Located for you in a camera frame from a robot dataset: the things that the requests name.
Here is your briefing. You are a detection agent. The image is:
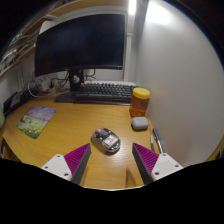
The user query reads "white power strip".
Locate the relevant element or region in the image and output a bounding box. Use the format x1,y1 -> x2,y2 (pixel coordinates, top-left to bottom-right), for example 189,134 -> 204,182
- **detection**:
34,78 -> 52,92

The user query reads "black pen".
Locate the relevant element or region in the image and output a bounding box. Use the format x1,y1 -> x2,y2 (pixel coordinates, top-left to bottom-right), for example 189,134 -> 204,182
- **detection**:
152,128 -> 166,154

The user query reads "black keyboard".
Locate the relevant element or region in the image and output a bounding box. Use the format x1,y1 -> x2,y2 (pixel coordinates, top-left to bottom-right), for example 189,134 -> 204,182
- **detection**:
73,82 -> 138,105

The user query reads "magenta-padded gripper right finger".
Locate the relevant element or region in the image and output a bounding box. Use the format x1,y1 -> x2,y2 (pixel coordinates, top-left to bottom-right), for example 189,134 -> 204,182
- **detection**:
131,142 -> 184,185

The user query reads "white keyboard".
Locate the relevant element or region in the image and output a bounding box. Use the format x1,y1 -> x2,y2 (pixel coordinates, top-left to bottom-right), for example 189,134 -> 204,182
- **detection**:
83,79 -> 137,87

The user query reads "flower landscape print mouse pad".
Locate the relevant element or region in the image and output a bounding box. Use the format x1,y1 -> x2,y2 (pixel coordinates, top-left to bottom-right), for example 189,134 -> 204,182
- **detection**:
16,106 -> 58,140

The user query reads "black computer monitor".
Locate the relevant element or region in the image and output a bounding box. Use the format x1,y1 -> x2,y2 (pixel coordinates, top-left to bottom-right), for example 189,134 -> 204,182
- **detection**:
34,13 -> 127,104

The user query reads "white strip light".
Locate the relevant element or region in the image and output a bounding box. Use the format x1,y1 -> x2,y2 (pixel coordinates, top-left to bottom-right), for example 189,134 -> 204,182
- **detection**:
128,0 -> 138,16

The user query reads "pale green object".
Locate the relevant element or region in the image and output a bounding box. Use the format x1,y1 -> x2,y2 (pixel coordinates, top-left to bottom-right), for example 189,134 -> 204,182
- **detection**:
0,103 -> 6,129

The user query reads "silver pen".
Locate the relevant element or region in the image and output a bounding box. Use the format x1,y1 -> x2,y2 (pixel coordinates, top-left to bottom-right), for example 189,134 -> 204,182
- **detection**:
149,134 -> 155,153

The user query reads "amber jar with yellow lid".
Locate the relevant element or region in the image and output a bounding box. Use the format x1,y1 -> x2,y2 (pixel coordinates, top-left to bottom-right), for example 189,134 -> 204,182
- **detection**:
129,87 -> 151,118

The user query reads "transparent computer mouse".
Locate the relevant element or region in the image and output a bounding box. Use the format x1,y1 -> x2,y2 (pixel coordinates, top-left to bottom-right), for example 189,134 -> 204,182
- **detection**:
90,127 -> 121,154

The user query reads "wooden wall shelf unit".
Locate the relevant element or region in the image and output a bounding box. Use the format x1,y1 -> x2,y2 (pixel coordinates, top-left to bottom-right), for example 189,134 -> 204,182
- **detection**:
0,0 -> 84,78

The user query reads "white cable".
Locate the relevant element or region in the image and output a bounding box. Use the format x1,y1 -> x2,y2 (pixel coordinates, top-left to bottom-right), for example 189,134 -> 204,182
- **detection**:
27,79 -> 51,99

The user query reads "grey earbuds case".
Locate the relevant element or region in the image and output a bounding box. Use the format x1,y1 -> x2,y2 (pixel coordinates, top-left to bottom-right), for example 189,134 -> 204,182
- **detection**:
131,116 -> 150,131

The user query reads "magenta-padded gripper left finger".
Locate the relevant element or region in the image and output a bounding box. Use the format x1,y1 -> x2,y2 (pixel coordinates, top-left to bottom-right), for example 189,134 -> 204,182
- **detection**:
41,142 -> 92,186

